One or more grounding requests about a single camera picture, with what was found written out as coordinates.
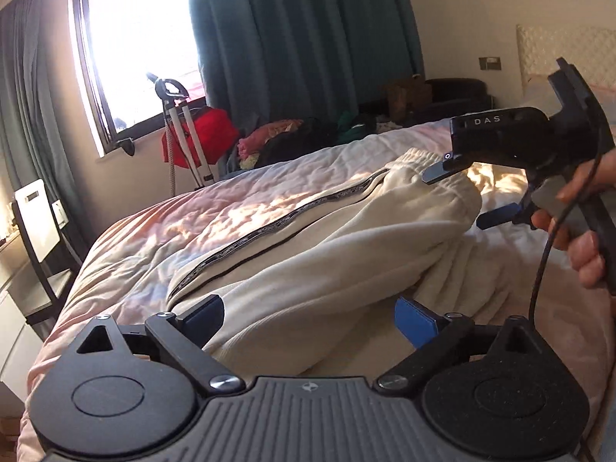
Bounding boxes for black armchair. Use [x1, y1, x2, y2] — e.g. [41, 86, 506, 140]
[423, 77, 494, 117]

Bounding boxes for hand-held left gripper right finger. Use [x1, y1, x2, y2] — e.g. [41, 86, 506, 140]
[375, 297, 554, 390]

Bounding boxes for green garment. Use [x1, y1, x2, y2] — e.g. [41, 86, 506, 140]
[337, 110, 379, 144]

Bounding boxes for brown paper bag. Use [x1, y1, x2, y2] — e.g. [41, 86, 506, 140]
[382, 74, 432, 122]

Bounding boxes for dark framed window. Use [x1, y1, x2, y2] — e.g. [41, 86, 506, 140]
[71, 0, 209, 156]

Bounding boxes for black cable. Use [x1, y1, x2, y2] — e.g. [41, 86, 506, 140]
[528, 151, 605, 324]

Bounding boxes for red bag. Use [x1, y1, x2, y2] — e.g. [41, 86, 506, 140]
[161, 108, 239, 167]

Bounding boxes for white backed black chair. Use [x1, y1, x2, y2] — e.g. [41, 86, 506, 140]
[12, 178, 85, 325]

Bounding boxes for cream pants with patterned stripe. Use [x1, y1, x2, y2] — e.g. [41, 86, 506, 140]
[166, 147, 483, 377]

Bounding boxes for black clothes heap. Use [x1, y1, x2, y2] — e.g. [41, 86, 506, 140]
[260, 117, 338, 170]

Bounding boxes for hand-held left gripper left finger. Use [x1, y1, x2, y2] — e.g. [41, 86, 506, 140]
[74, 293, 247, 394]

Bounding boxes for person's right hand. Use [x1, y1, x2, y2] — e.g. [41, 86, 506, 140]
[529, 148, 616, 290]

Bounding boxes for white dressing table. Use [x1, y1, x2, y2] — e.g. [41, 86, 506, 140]
[0, 231, 46, 401]

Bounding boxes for cream quilted headboard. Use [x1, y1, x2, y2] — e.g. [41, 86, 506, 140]
[516, 24, 616, 98]

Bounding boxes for bed with pink white quilt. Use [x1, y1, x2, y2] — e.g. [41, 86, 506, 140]
[17, 115, 616, 462]

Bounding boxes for wide blue curtain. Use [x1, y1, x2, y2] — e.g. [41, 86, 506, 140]
[180, 0, 427, 122]

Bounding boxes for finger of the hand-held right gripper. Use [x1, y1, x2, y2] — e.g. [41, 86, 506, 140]
[422, 152, 465, 185]
[478, 203, 523, 231]

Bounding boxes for garment steamer stand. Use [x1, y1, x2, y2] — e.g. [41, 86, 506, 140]
[146, 72, 213, 189]

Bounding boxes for pink cloth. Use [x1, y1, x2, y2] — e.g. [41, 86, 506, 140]
[238, 118, 305, 161]

